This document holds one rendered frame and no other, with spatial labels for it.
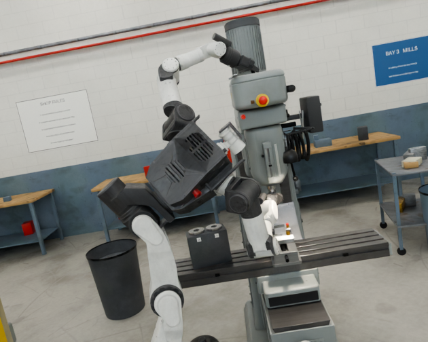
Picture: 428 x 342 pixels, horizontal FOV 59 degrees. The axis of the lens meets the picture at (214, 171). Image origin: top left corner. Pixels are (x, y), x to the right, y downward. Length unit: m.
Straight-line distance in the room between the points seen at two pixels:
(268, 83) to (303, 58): 4.58
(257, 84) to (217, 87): 4.43
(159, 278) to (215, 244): 0.55
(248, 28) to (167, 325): 1.56
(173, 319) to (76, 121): 5.30
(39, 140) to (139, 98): 1.82
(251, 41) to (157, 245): 1.23
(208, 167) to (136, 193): 0.32
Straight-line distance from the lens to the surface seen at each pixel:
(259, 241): 1.61
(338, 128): 6.51
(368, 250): 2.22
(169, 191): 1.47
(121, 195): 1.55
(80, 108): 6.64
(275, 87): 1.83
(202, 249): 2.12
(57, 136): 6.82
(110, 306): 3.83
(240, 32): 2.22
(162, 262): 1.64
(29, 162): 7.09
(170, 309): 1.68
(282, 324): 1.96
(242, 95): 1.82
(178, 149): 1.46
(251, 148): 1.97
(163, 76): 1.78
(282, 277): 2.15
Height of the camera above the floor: 1.79
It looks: 10 degrees down
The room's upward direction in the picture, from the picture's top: 10 degrees counter-clockwise
